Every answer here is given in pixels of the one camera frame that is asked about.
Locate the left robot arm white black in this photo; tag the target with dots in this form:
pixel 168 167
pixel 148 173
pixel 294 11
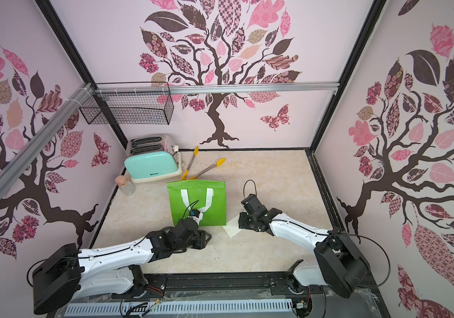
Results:
pixel 71 273

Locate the aluminium frame rail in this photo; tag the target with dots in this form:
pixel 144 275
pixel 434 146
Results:
pixel 16 167

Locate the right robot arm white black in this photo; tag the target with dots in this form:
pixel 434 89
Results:
pixel 338 263

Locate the glass bottle with cork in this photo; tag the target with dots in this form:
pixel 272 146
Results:
pixel 125 186

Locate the black wire basket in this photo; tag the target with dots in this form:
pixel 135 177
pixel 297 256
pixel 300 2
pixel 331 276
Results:
pixel 150 103

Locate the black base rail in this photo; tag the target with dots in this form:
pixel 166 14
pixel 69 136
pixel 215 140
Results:
pixel 278 283

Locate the white paper receipt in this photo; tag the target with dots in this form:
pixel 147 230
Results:
pixel 232 227

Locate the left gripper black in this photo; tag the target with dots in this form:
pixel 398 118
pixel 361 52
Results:
pixel 202 238

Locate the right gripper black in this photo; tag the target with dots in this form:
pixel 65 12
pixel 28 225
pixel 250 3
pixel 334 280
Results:
pixel 245 220

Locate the mint green toaster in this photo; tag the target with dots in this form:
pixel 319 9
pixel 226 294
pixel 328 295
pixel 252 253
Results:
pixel 151 158

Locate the white slotted cable duct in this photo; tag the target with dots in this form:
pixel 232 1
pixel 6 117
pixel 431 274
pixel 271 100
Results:
pixel 179 308

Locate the green reusable tote bag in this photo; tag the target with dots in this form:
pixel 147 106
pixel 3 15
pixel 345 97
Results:
pixel 208 197

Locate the yellow tipped metal tongs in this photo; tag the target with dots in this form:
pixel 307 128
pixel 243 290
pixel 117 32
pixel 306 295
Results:
pixel 197 167

